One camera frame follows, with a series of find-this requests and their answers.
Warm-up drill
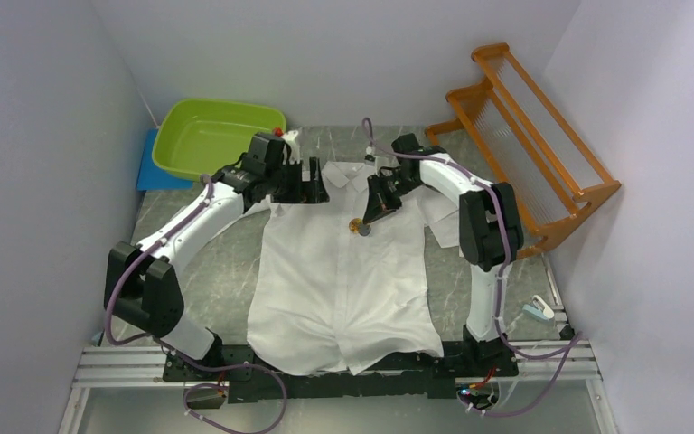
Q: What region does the blue flat mat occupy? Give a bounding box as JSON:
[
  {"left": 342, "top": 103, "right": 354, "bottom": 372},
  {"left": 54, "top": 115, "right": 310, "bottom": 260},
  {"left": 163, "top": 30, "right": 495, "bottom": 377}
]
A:
[{"left": 136, "top": 128, "right": 192, "bottom": 193}]

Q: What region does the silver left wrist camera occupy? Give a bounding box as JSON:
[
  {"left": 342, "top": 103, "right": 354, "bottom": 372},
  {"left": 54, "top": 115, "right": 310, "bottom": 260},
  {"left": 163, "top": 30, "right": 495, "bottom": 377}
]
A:
[{"left": 273, "top": 127, "right": 301, "bottom": 163}]

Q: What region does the white button-up shirt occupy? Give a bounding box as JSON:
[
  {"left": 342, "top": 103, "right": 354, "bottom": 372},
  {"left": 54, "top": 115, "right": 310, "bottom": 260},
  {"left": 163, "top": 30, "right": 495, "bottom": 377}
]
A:
[{"left": 247, "top": 162, "right": 458, "bottom": 375}]

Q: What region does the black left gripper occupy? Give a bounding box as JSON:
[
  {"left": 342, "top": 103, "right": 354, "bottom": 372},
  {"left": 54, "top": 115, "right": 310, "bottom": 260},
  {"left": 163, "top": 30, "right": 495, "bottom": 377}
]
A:
[{"left": 266, "top": 157, "right": 329, "bottom": 204}]

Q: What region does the small light blue object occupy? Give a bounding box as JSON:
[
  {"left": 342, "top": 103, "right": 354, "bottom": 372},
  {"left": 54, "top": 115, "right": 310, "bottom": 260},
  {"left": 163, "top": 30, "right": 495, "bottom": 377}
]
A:
[{"left": 522, "top": 295, "right": 556, "bottom": 323}]

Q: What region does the orange wooden rack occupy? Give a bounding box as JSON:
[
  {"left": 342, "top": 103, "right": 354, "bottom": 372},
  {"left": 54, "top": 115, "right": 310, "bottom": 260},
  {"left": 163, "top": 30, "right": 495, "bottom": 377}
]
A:
[{"left": 425, "top": 42, "right": 622, "bottom": 259}]

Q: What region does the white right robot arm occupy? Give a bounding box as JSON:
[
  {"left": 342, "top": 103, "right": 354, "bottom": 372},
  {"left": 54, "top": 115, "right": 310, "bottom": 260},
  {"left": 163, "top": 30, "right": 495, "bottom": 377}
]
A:
[{"left": 350, "top": 134, "right": 524, "bottom": 375}]

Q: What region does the aluminium frame rail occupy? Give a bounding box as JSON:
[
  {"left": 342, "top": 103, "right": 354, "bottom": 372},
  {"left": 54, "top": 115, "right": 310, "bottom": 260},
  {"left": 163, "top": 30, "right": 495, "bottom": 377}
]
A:
[{"left": 59, "top": 340, "right": 618, "bottom": 433}]

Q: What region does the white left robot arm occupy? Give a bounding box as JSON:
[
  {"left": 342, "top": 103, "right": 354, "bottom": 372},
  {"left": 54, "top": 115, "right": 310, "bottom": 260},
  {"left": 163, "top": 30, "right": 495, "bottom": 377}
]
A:
[{"left": 103, "top": 129, "right": 329, "bottom": 380}]

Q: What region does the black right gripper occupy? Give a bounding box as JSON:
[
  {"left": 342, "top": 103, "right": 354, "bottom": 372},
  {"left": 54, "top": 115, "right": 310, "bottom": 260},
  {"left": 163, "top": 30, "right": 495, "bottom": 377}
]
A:
[{"left": 364, "top": 170, "right": 422, "bottom": 224}]

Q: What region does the green plastic basin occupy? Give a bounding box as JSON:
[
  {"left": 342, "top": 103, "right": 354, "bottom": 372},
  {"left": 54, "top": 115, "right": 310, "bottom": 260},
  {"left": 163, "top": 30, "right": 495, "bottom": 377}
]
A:
[{"left": 151, "top": 99, "right": 286, "bottom": 181}]

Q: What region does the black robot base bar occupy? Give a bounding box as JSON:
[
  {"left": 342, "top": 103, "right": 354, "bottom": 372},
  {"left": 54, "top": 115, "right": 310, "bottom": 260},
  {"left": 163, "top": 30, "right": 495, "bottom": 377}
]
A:
[{"left": 162, "top": 341, "right": 519, "bottom": 403}]

